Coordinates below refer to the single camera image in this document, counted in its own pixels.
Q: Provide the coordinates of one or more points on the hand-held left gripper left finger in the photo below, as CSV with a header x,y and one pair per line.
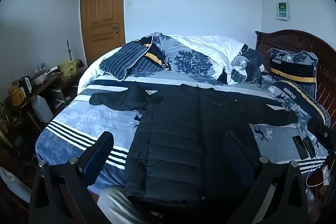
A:
x,y
98,153

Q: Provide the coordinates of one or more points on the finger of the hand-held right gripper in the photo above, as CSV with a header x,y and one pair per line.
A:
x,y
321,130

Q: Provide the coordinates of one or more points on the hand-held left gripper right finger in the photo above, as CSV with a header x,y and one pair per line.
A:
x,y
237,153

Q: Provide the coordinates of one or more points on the black down jacket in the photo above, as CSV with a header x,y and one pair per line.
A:
x,y
173,134

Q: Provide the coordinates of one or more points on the printed pillow with yellow stripe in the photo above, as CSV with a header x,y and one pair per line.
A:
x,y
296,98
291,69

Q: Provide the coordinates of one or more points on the white plastic jug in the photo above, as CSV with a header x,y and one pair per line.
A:
x,y
43,109

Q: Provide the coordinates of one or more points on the wooden side table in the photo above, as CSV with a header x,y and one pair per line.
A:
x,y
50,82

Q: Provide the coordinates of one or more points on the yellow plastic bag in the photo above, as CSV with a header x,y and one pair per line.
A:
x,y
68,69

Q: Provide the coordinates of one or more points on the white plastic object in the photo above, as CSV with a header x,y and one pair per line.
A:
x,y
13,184

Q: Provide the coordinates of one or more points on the blue striped pillow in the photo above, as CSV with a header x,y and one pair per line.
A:
x,y
120,61

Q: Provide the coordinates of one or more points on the white electric pot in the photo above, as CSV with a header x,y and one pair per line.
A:
x,y
39,77

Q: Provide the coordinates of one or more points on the dark wooden headboard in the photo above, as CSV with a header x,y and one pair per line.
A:
x,y
288,40

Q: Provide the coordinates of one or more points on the small black appliance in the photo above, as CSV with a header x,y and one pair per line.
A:
x,y
25,85

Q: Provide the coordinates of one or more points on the yellow jar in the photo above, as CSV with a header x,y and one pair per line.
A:
x,y
15,96

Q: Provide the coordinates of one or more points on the metal rod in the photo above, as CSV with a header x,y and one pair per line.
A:
x,y
69,50

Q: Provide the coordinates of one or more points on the tree print duvet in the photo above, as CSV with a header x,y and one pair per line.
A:
x,y
189,56

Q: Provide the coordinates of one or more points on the brown wooden door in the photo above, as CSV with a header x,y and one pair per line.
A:
x,y
102,3

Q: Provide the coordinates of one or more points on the white wall panel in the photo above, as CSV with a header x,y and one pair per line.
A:
x,y
282,11

